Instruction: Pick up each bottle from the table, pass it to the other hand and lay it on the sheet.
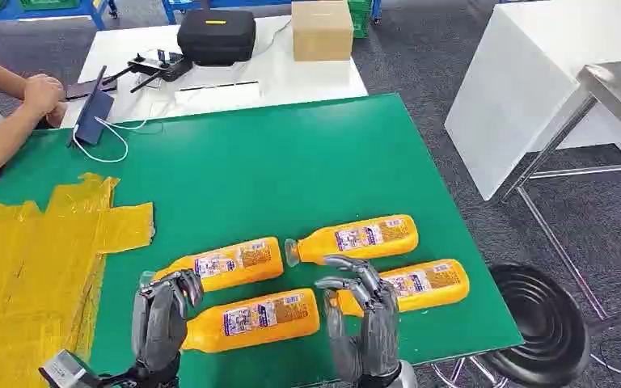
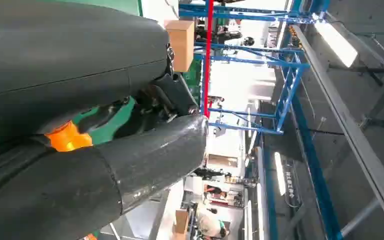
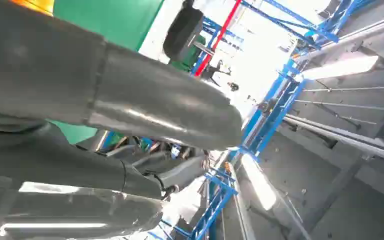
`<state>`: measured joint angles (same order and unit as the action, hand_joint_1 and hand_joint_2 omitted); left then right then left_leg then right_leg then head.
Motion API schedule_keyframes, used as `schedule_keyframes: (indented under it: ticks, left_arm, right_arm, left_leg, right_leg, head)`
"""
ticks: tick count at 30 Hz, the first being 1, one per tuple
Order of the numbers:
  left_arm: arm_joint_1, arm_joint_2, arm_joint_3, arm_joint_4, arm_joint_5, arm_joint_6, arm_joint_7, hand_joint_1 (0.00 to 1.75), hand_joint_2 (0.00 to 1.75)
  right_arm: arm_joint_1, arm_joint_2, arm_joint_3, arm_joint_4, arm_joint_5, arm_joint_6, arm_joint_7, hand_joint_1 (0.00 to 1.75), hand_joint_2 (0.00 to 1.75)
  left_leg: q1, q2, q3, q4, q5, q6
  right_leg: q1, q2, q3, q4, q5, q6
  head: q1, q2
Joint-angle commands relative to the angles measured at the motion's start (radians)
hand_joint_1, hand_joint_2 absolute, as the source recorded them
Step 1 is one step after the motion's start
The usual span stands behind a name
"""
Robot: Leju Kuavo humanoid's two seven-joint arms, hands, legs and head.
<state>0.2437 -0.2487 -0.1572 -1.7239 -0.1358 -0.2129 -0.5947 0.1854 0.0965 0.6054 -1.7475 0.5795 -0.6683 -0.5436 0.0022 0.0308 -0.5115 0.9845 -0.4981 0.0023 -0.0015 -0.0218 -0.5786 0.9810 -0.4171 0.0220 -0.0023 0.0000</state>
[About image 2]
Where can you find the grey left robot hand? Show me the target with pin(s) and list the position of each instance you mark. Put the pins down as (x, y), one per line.
(62, 59)

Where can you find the orange drink bottle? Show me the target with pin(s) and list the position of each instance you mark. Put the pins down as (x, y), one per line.
(67, 139)

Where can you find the green table mat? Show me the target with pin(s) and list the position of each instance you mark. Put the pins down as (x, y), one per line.
(112, 127)

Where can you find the ribbed grey left arm sleeve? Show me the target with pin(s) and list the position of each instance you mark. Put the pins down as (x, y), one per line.
(3, 172)

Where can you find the red vertical pole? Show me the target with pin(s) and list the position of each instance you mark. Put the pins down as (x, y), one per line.
(208, 59)

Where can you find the small brown cardboard box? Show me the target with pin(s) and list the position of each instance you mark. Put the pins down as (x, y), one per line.
(181, 221)

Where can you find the person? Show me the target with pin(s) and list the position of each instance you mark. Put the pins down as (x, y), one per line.
(210, 223)

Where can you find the long ceiling tube lamp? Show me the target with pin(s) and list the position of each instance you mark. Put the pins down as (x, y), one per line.
(279, 174)

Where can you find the bright ceiling lamp panel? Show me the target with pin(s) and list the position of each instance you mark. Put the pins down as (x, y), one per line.
(336, 43)

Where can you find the blue steel frame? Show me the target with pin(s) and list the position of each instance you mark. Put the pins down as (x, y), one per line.
(288, 86)

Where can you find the grey metal ceiling rail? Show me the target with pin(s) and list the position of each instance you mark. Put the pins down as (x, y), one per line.
(344, 126)

